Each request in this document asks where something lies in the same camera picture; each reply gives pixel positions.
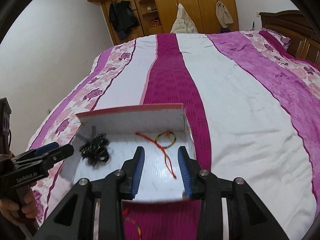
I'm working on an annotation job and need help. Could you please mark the black ribbon hair claw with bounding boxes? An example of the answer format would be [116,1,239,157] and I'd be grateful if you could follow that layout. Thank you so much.
[79,133,110,167]

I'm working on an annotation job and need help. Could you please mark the red cord rainbow bracelet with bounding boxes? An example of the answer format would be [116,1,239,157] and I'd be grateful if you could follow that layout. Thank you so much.
[121,208,142,240]

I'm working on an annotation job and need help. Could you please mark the red cardboard box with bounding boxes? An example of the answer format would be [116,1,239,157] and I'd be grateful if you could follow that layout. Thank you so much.
[62,103,211,203]

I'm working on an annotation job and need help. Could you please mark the red cord bracelet with bell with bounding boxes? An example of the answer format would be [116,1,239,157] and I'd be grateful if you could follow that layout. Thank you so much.
[135,130,178,179]

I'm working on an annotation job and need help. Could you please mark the person's left hand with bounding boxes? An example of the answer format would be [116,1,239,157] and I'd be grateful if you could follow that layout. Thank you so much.
[0,182,40,224]

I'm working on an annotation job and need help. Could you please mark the pink floral striped bedspread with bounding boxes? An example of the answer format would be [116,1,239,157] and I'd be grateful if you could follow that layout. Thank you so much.
[28,30,319,239]

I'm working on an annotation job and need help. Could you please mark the black hanging coat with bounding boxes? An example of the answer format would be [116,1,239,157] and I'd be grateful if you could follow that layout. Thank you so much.
[108,1,140,40]

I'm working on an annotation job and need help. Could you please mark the wooden wardrobe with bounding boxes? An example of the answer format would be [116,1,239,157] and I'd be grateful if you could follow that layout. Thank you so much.
[88,0,239,44]

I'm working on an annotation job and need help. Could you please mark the red box on shelf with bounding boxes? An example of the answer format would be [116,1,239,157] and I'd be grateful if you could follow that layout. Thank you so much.
[151,18,161,27]

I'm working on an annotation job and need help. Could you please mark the pink pillow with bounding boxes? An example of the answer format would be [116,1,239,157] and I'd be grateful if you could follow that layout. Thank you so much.
[261,28,291,50]

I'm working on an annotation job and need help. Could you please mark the dark wooden headboard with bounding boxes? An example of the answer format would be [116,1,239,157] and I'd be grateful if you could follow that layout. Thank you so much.
[259,10,319,66]

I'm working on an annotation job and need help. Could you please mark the cream puffy jacket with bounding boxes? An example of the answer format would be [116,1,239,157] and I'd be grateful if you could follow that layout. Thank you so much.
[170,3,198,34]

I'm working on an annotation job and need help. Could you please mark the beige hanging garment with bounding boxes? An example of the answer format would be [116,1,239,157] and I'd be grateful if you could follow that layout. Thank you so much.
[216,1,234,28]

